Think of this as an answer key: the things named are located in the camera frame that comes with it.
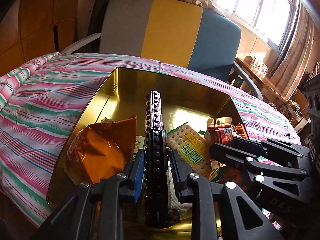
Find orange plastic rack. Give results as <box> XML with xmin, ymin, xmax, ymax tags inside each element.
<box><xmin>234</xmin><ymin>124</ymin><xmax>249</xmax><ymax>139</ymax></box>

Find brown white striped sock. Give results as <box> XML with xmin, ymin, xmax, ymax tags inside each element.
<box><xmin>167</xmin><ymin>168</ymin><xmax>193</xmax><ymax>226</ymax></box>

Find glass cups on tray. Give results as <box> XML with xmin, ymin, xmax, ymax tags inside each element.
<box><xmin>244</xmin><ymin>55</ymin><xmax>268</xmax><ymax>75</ymax></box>

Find striped tablecloth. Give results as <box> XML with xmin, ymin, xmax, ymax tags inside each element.
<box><xmin>1</xmin><ymin>53</ymin><xmax>300</xmax><ymax>227</ymax></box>

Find wooden side table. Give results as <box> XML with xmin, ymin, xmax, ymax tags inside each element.
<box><xmin>235</xmin><ymin>58</ymin><xmax>311</xmax><ymax>133</ymax></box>

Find green yellow cracker pack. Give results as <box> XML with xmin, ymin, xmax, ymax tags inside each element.
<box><xmin>167</xmin><ymin>122</ymin><xmax>212</xmax><ymax>179</ymax></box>

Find window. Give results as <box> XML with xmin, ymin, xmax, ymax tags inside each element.
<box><xmin>215</xmin><ymin>0</ymin><xmax>296</xmax><ymax>49</ymax></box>

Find small red snack packet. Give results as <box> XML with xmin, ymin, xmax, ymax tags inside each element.
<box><xmin>204</xmin><ymin>117</ymin><xmax>233</xmax><ymax>149</ymax></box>

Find cracker pack barcode side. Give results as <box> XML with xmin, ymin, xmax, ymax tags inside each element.
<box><xmin>209</xmin><ymin>161</ymin><xmax>247</xmax><ymax>192</ymax></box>

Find maroon gold gift box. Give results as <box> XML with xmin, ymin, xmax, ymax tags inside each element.
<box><xmin>46</xmin><ymin>67</ymin><xmax>250</xmax><ymax>240</ymax></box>

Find green white small carton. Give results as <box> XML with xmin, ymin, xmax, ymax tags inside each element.
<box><xmin>131</xmin><ymin>135</ymin><xmax>145</xmax><ymax>161</ymax></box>

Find orange chip bag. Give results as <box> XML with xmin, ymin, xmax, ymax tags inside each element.
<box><xmin>65</xmin><ymin>114</ymin><xmax>137</xmax><ymax>185</ymax></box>

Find wooden cabinet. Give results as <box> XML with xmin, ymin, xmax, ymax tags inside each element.
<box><xmin>1</xmin><ymin>0</ymin><xmax>78</xmax><ymax>75</ymax></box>

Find grey yellow blue chair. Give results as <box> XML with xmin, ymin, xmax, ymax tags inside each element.
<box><xmin>64</xmin><ymin>0</ymin><xmax>263</xmax><ymax>99</ymax></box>

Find black toy brick block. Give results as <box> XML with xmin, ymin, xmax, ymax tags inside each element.
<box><xmin>144</xmin><ymin>90</ymin><xmax>170</xmax><ymax>229</ymax></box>

